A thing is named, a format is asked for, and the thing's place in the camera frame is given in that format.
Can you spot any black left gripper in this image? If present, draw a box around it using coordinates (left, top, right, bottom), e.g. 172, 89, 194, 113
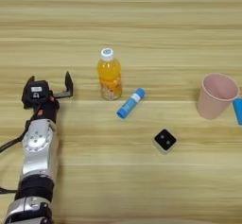
26, 70, 75, 124

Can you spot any orange juice bottle white cap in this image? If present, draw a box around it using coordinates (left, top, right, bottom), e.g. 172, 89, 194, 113
95, 47, 123, 102

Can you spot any blue glue stick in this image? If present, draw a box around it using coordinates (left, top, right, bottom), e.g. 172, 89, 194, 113
115, 87, 147, 120

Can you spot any black cube white base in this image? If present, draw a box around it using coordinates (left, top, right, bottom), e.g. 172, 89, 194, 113
152, 128, 179, 154

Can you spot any pink plastic cup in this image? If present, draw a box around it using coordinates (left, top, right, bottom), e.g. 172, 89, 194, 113
196, 73, 241, 121

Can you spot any blue bar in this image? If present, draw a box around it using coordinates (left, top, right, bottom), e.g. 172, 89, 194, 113
232, 96, 242, 127

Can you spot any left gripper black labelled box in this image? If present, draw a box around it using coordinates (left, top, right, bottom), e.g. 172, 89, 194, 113
21, 79, 52, 110

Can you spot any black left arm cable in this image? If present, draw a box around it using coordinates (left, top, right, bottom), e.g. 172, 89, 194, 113
0, 104, 43, 195

